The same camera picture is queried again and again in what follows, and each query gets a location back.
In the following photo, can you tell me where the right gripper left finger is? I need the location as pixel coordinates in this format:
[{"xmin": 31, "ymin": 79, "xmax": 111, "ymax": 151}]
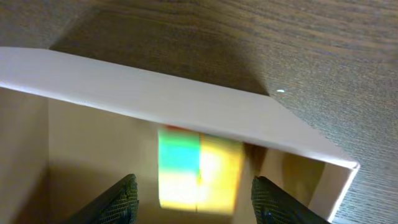
[{"xmin": 63, "ymin": 174, "xmax": 139, "ymax": 224}]

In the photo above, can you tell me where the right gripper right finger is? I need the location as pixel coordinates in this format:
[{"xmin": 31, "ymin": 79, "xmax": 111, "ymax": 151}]
[{"xmin": 251, "ymin": 176, "xmax": 329, "ymax": 224}]

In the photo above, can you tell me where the multicolour puzzle cube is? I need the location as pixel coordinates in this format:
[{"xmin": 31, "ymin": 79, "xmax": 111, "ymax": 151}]
[{"xmin": 158, "ymin": 126, "xmax": 244, "ymax": 215}]

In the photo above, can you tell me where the white open cardboard box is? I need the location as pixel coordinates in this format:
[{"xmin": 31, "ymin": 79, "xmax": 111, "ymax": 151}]
[{"xmin": 1, "ymin": 47, "xmax": 360, "ymax": 221}]

